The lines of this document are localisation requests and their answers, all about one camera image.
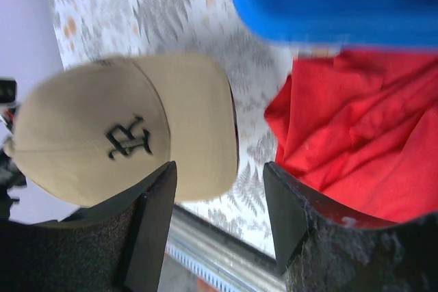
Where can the floral table mat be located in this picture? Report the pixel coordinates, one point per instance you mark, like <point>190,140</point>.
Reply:
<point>88,29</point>

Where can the tan baseball cap with logo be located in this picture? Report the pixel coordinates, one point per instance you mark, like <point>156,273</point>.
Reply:
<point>93,131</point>

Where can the red cloth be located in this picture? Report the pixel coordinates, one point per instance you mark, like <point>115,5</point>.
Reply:
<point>361,128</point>

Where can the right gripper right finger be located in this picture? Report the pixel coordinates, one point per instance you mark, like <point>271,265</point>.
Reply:
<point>322,245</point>

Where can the aluminium front rail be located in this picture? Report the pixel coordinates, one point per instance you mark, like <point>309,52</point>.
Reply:
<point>218,258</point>

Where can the blue plastic bin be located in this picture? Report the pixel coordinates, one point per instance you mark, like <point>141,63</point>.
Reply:
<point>377,23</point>

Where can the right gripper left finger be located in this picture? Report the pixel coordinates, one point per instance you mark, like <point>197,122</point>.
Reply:
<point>118,245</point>

